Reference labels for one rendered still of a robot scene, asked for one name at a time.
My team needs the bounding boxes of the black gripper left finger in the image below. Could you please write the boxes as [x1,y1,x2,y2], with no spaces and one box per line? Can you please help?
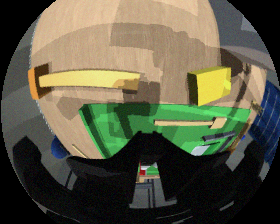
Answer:
[66,131,141,204]

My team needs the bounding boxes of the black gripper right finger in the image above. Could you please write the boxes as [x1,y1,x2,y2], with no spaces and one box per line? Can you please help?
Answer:
[156,136,231,202]

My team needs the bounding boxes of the grey golf putter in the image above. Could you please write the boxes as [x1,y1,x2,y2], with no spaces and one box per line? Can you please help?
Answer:
[139,133,164,176]

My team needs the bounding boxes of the green putting mat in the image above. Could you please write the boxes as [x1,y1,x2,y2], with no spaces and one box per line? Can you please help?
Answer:
[86,103,252,157]

